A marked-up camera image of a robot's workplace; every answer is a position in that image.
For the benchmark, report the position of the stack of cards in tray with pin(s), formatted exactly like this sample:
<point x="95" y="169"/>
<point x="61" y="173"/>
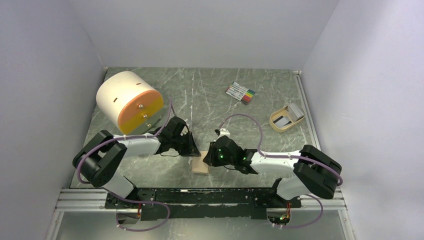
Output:
<point x="295" y="112"/>

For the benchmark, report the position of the aluminium table edge rail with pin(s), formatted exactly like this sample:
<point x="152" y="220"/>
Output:
<point x="342" y="210"/>

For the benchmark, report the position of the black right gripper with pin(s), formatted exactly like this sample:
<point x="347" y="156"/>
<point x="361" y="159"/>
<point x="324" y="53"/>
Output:
<point x="210" y="158"/>

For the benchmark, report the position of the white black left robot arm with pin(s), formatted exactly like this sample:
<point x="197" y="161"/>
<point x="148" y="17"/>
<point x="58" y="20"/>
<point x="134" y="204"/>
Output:
<point x="100" y="158"/>

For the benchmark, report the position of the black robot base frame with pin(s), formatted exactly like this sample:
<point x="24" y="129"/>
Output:
<point x="194" y="203"/>

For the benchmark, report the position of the pack of coloured marker pens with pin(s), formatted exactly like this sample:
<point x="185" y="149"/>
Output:
<point x="240" y="93"/>

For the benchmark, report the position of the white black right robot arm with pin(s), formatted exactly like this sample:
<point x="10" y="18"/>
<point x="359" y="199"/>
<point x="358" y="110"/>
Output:
<point x="311" y="171"/>

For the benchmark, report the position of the beige oval plastic tray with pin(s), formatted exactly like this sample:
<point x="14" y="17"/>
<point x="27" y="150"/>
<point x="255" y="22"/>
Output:
<point x="282" y="112"/>

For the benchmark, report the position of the round pink yellow drawer box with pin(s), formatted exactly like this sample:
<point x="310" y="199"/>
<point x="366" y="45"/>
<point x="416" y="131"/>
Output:
<point x="119" y="98"/>

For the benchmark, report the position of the fallen card in tray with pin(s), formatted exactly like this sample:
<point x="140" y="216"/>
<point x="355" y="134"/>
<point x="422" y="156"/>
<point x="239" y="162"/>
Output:
<point x="282" y="122"/>

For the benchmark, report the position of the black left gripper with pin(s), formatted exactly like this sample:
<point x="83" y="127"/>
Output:
<point x="191" y="149"/>

